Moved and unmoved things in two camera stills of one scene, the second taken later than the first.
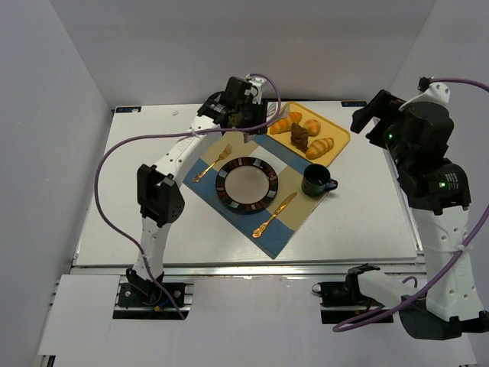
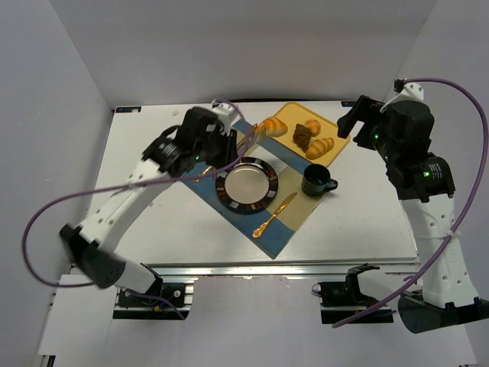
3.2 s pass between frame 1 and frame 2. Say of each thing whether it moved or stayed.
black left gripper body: moved
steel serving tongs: moved
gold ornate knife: stayed
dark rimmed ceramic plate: stayed
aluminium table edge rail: stayed
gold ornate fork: stayed
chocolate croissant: stayed
